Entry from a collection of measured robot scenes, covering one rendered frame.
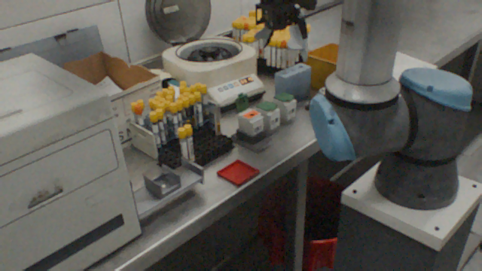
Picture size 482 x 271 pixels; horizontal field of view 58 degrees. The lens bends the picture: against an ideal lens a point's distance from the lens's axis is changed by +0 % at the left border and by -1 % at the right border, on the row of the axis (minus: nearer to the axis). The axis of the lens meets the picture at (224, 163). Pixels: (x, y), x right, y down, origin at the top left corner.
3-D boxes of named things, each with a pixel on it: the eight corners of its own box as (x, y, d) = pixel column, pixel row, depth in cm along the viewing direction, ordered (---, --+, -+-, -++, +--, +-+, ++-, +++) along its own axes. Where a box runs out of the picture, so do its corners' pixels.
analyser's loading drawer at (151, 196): (121, 234, 79) (116, 213, 76) (103, 217, 83) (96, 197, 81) (205, 184, 91) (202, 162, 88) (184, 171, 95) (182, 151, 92)
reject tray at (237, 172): (238, 187, 92) (238, 184, 92) (216, 174, 96) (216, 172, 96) (260, 172, 96) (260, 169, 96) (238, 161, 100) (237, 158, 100)
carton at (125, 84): (88, 166, 102) (71, 109, 94) (36, 127, 120) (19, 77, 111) (170, 126, 116) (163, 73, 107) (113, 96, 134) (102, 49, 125)
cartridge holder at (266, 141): (257, 153, 103) (257, 140, 101) (230, 140, 108) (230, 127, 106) (273, 144, 106) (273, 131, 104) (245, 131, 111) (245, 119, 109)
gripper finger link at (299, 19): (294, 44, 107) (280, 12, 106) (300, 43, 108) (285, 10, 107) (306, 37, 103) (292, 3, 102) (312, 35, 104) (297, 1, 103)
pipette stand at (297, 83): (288, 113, 118) (289, 79, 112) (270, 105, 123) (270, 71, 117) (313, 101, 123) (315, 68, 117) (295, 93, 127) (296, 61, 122)
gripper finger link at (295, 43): (291, 67, 105) (276, 31, 104) (308, 60, 108) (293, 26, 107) (299, 62, 102) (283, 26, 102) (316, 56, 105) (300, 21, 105)
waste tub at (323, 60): (336, 98, 124) (339, 65, 118) (300, 85, 132) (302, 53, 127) (364, 83, 130) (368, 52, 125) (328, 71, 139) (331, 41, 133)
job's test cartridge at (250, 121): (252, 143, 104) (251, 120, 100) (238, 137, 107) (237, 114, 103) (263, 137, 106) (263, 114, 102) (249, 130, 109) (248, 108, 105)
